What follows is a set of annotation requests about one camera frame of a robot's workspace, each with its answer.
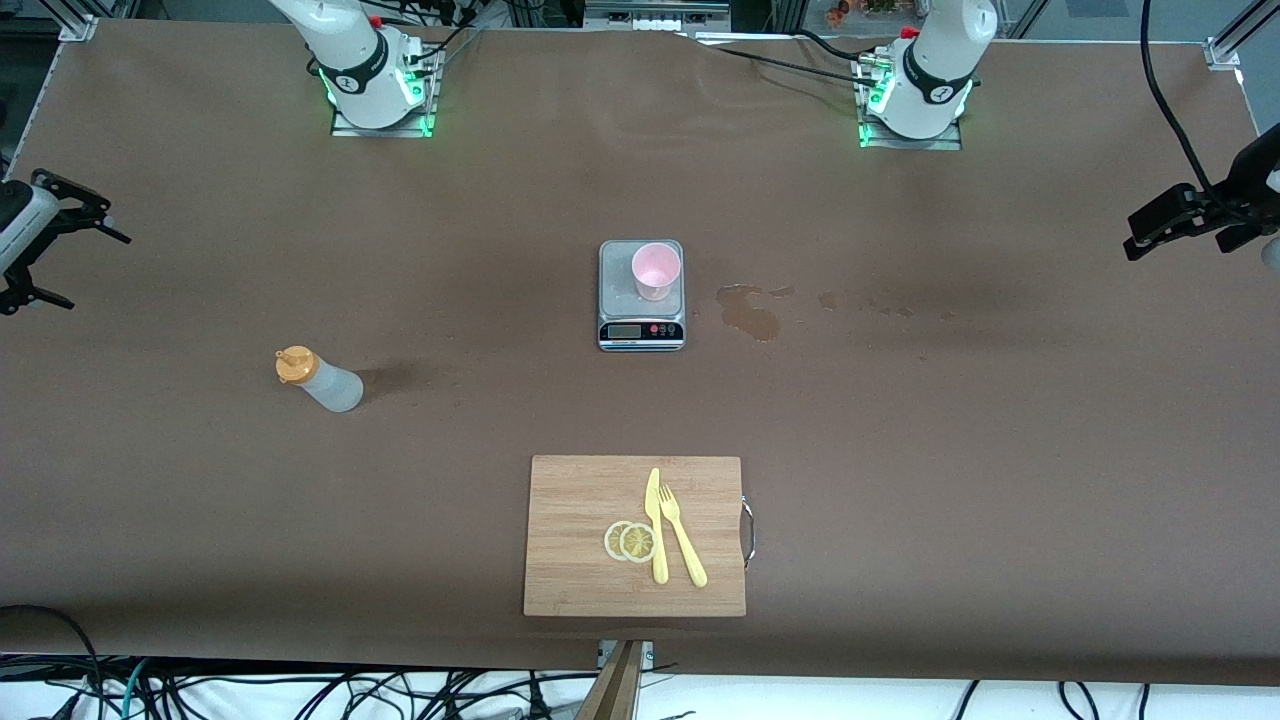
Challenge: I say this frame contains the squeeze bottle with orange cap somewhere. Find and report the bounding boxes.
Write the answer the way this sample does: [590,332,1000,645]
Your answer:
[275,345,365,414]

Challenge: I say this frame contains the pink cup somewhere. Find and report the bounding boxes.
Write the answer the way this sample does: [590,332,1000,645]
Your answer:
[631,243,683,302]

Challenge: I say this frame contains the brown liquid puddle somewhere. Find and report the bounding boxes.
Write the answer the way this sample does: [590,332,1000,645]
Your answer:
[716,284,783,343]

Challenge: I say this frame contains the silver kitchen scale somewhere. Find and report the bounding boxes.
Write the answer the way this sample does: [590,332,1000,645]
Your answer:
[597,239,687,352]

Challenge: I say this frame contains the yellow plastic fork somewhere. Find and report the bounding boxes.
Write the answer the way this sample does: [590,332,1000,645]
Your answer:
[659,484,709,588]

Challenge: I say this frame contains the yellow plastic knife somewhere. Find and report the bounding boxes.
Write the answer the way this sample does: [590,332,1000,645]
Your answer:
[645,468,669,585]

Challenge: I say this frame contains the wooden cutting board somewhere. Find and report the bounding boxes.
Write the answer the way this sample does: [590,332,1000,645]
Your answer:
[523,455,756,618]

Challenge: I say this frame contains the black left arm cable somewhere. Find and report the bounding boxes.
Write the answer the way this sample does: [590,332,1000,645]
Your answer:
[1140,0,1236,199]

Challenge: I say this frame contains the aluminium frame corner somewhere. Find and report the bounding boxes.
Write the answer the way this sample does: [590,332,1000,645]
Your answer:
[58,0,101,43]
[1205,0,1253,71]

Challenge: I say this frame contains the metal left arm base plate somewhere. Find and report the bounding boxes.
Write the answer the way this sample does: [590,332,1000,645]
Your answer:
[855,50,966,152]

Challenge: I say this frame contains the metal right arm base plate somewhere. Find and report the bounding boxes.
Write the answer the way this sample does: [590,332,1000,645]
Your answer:
[330,40,442,139]

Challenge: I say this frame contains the teal floor cable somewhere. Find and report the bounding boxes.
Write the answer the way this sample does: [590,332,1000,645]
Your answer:
[95,658,151,720]

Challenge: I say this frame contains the black cable on table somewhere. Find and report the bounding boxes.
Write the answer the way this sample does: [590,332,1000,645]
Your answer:
[680,28,881,86]

